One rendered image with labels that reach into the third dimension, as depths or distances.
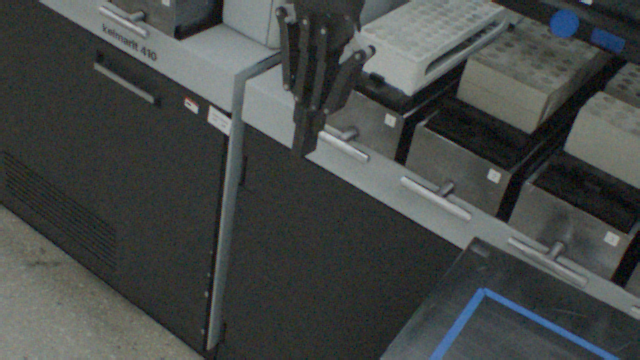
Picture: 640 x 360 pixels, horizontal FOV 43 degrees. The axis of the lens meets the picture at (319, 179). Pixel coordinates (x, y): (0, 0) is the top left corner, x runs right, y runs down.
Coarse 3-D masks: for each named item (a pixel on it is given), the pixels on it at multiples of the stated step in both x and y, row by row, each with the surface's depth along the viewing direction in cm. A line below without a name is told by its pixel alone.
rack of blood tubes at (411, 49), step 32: (416, 0) 117; (448, 0) 119; (480, 0) 121; (384, 32) 109; (416, 32) 111; (448, 32) 112; (480, 32) 122; (384, 64) 106; (416, 64) 103; (448, 64) 112
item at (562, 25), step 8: (552, 16) 91; (560, 16) 91; (568, 16) 90; (576, 16) 90; (552, 24) 92; (560, 24) 91; (568, 24) 91; (576, 24) 90; (560, 32) 92; (568, 32) 91
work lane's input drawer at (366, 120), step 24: (456, 72) 114; (360, 96) 106; (384, 96) 105; (408, 96) 105; (432, 96) 109; (336, 120) 110; (360, 120) 108; (384, 120) 105; (408, 120) 105; (336, 144) 106; (384, 144) 107
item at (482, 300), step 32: (480, 256) 83; (512, 256) 83; (448, 288) 78; (480, 288) 79; (512, 288) 80; (544, 288) 80; (576, 288) 81; (416, 320) 74; (448, 320) 75; (480, 320) 76; (512, 320) 76; (544, 320) 77; (576, 320) 78; (608, 320) 78; (384, 352) 71; (416, 352) 71; (448, 352) 72; (480, 352) 73; (512, 352) 73; (544, 352) 74; (576, 352) 74; (608, 352) 75
